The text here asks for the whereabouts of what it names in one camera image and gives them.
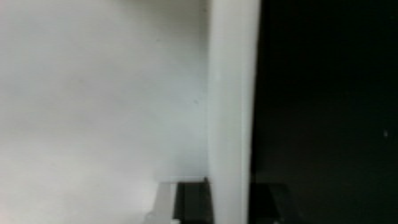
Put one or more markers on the white square tabletop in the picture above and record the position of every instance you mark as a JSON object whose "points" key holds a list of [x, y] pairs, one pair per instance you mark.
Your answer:
{"points": [[127, 89]]}

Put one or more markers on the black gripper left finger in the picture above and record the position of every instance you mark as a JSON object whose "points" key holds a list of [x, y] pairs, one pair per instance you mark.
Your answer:
{"points": [[184, 206]]}

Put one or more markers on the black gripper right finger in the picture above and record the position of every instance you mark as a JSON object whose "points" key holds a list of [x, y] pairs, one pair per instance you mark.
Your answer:
{"points": [[272, 205]]}

